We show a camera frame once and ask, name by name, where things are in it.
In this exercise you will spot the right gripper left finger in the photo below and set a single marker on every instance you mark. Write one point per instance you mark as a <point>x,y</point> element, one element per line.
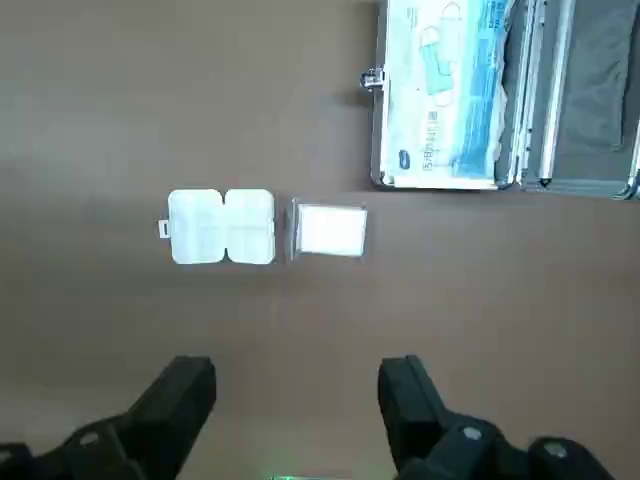
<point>150,430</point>

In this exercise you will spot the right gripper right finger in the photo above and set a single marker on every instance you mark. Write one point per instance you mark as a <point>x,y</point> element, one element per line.
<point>425,430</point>

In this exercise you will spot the translucent white medicine box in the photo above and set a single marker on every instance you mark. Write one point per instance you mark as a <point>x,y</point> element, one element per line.
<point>222,225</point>

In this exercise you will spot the white triangular bandage packet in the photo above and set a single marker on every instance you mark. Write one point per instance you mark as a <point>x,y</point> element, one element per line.
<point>330,230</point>

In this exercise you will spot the aluminium medical kit case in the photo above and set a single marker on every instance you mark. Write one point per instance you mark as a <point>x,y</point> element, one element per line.
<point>575,100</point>

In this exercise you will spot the blue face mask packet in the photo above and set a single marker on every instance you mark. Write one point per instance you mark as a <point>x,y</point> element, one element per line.
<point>450,100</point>

